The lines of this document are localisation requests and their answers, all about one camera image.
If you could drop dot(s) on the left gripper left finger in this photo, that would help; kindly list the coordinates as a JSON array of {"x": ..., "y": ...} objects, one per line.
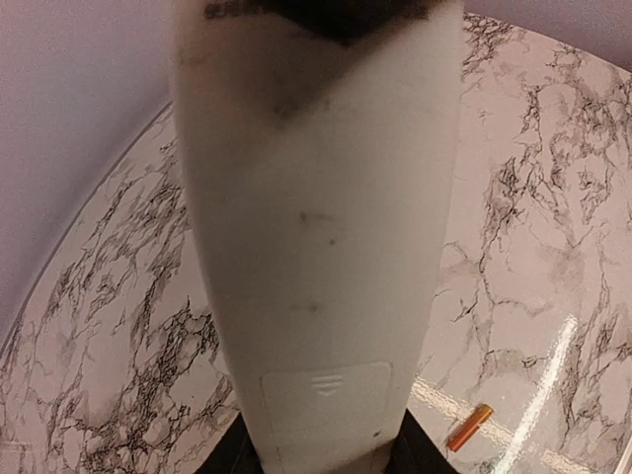
[{"x": 234, "y": 454}]

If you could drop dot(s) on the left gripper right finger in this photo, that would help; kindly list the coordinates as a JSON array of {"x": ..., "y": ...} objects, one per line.
[{"x": 413, "y": 452}]

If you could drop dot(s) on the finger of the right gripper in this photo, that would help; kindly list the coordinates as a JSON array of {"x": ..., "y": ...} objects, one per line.
[{"x": 343, "y": 22}]

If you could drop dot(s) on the orange AA battery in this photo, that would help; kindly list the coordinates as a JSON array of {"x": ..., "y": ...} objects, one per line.
[{"x": 469, "y": 427}]

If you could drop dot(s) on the white remote control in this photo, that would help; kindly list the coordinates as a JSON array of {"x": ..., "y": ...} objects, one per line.
[{"x": 318, "y": 179}]

